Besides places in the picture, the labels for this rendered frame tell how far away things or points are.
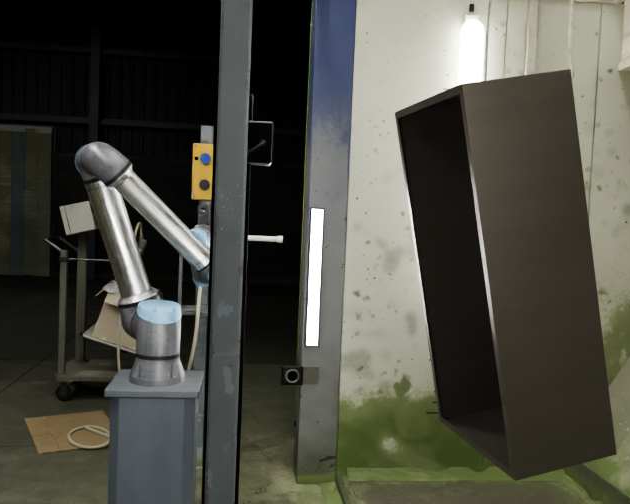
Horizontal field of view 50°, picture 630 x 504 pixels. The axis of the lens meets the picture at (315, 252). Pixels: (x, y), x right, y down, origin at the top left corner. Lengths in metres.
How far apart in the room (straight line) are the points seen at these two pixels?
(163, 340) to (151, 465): 0.41
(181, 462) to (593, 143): 2.33
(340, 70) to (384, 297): 1.05
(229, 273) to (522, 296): 1.20
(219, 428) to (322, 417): 2.06
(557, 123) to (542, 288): 0.49
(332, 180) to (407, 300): 0.65
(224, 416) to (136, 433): 1.25
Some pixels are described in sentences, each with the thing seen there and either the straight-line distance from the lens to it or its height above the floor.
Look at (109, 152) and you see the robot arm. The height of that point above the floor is 1.42.
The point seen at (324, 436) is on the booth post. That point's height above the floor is 0.23.
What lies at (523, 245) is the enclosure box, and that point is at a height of 1.18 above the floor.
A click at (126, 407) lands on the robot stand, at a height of 0.58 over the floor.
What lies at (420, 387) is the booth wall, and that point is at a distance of 3.25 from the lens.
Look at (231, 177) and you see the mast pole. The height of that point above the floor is 1.29.
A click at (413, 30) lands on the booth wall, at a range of 3.24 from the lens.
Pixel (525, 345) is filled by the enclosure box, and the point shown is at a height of 0.88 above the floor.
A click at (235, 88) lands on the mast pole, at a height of 1.43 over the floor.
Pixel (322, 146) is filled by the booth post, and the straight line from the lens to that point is 3.07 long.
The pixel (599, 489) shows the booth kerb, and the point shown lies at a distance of 3.33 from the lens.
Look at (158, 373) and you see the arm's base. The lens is 2.38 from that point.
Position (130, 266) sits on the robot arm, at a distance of 2.50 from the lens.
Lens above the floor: 1.24
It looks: 3 degrees down
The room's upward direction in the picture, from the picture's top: 2 degrees clockwise
